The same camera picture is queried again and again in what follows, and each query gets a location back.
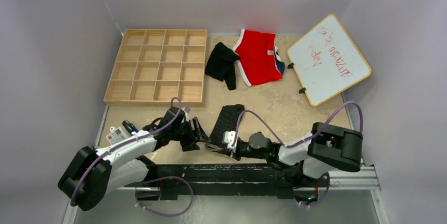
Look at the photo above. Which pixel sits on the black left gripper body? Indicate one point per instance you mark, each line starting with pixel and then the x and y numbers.
pixel 184 134

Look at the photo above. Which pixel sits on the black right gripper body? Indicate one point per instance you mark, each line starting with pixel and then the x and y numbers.
pixel 243 150

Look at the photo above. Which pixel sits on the black striped underwear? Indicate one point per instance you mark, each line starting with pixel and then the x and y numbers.
pixel 226 121

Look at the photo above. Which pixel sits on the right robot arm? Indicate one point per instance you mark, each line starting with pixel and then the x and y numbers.
pixel 323 149

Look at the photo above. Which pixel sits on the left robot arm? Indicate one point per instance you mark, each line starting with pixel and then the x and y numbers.
pixel 93 173

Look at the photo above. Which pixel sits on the plain black underwear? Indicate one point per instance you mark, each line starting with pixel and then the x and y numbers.
pixel 221 65

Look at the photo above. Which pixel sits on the red white blue underwear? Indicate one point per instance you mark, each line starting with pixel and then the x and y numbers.
pixel 259 61

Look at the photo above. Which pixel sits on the plastic packaged card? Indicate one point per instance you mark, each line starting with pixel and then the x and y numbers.
pixel 116 135

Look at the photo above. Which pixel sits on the wooden compartment tray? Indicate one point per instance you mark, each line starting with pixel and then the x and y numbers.
pixel 154 65

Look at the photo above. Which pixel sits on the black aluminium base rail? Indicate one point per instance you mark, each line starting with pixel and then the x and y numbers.
pixel 168 181

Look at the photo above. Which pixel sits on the white board with wooden frame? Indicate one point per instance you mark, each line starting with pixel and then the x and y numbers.
pixel 327 61

